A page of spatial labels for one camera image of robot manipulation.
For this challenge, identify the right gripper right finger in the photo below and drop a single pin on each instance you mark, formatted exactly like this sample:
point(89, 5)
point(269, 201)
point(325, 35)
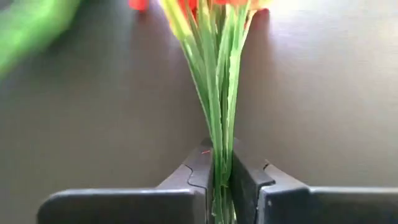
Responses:
point(311, 208)

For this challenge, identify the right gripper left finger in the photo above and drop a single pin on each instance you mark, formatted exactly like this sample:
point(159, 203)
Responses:
point(124, 208)

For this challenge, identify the red artificial flower bunch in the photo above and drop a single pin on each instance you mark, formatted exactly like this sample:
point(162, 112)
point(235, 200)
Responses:
point(217, 93)

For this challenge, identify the white artificial tulip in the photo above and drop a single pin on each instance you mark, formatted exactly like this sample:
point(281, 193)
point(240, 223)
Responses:
point(28, 28)

